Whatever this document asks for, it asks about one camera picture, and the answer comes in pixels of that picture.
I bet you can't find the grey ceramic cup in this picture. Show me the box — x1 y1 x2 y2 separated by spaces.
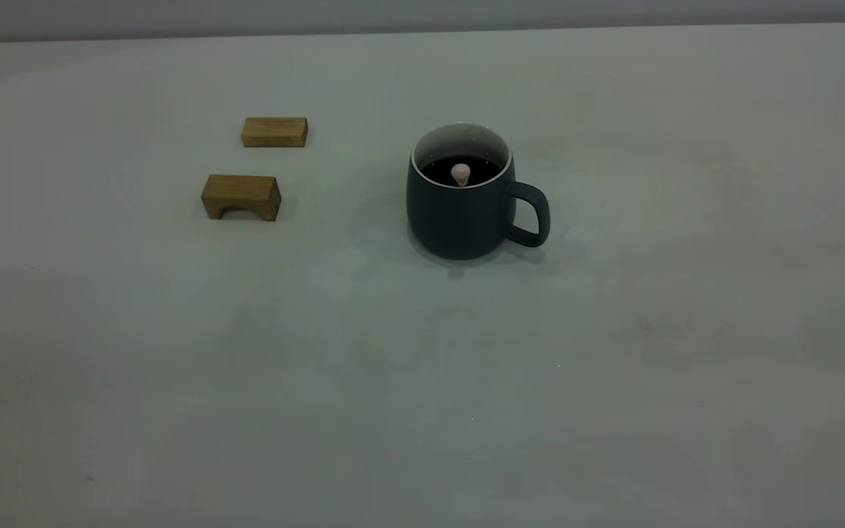
406 122 552 261

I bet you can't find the dark coffee liquid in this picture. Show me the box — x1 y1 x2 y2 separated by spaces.
421 155 502 189

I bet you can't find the flat rectangular wooden block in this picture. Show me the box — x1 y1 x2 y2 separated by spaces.
241 117 310 149

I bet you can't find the arch shaped wooden block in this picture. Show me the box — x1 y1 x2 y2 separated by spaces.
201 173 282 222

